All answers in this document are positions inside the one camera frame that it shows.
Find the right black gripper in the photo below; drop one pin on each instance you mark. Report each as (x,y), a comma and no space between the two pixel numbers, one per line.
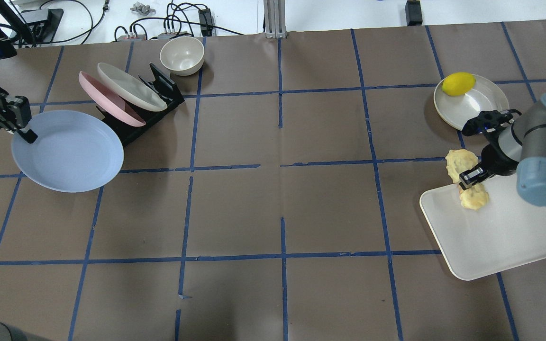
(496,158)

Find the light blue plate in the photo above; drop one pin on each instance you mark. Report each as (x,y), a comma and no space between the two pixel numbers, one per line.
(74,152)

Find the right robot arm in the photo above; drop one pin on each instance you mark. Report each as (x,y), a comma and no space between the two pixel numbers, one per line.
(516,145)

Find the cream round plate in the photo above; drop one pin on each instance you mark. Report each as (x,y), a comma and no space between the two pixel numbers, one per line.
(457,110)

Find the pink plate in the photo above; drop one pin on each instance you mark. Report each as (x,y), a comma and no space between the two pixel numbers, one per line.
(109,97)

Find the cream plate in rack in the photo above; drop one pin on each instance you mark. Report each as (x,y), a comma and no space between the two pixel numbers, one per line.
(129,88)

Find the cream rectangular tray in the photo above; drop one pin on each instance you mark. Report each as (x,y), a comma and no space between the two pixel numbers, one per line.
(506,233)

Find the yellow lemon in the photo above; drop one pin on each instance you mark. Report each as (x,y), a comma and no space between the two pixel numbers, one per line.
(458,83)

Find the black monitor stand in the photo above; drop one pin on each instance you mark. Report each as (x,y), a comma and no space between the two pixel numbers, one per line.
(32,26)

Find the black dish rack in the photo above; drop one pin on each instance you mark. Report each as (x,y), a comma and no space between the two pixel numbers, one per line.
(165,88)

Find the cream bowl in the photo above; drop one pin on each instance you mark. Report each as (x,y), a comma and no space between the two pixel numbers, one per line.
(183,56)

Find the black power adapter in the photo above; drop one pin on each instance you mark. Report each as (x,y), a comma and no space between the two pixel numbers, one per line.
(413,13)

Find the aluminium frame post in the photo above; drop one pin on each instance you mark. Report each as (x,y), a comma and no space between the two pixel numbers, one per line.
(275,19)

